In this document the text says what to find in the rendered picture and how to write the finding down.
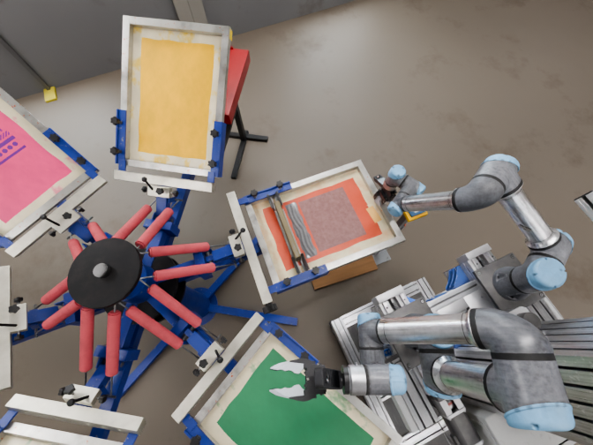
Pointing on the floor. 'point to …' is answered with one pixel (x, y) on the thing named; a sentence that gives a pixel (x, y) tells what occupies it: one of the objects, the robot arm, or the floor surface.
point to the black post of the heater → (243, 141)
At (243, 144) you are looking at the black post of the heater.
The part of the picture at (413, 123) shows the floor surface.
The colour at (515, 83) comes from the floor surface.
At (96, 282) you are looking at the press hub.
